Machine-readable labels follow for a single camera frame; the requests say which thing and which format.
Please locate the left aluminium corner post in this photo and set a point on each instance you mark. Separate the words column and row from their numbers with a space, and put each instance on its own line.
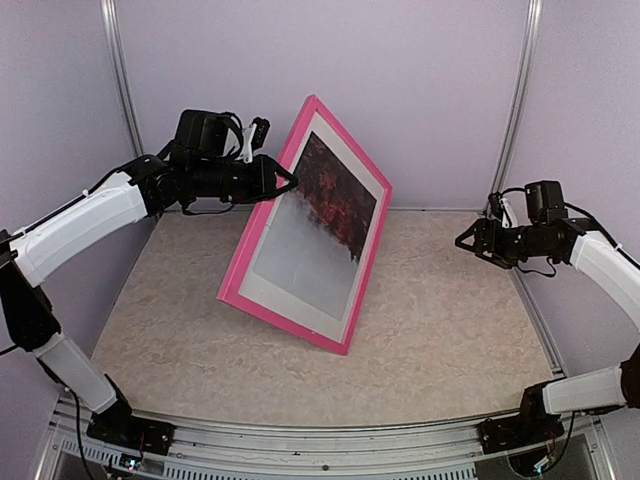
column 111, row 27

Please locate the wooden picture frame pink edge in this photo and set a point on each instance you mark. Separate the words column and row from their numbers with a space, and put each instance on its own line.
column 235, row 280

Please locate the front aluminium rail base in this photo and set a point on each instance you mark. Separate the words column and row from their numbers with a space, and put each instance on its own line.
column 205, row 449

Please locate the right aluminium corner post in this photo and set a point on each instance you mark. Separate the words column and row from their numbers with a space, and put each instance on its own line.
column 517, row 105

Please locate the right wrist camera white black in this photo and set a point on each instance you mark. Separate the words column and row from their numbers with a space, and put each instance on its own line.
column 501, row 214

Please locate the aluminium corner post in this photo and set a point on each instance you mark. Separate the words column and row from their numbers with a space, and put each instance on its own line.
column 111, row 27
column 517, row 105

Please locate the photo print white border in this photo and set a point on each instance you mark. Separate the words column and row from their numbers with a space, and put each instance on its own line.
column 313, row 246

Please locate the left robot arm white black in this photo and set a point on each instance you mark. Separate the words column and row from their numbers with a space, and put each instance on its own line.
column 212, row 155

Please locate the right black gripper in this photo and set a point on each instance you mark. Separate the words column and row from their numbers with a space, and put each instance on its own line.
column 485, row 226

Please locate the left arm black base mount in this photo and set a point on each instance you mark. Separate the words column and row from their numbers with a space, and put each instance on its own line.
column 132, row 432

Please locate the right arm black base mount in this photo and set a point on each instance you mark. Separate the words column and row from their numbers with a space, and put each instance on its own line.
column 513, row 432

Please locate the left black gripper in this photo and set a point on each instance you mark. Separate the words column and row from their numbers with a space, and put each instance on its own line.
column 264, row 186

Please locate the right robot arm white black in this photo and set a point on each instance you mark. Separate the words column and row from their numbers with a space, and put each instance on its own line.
column 605, row 293

